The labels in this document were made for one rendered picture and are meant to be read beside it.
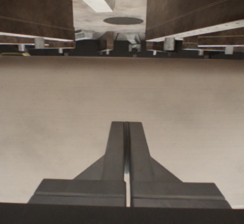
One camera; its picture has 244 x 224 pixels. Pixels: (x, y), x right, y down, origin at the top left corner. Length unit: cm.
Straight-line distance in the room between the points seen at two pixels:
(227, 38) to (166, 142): 214
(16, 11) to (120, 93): 140
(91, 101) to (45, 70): 8
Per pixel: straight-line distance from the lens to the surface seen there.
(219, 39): 238
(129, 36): 404
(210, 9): 103
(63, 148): 30
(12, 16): 157
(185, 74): 27
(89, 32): 388
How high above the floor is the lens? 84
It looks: 15 degrees up
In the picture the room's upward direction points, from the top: 179 degrees counter-clockwise
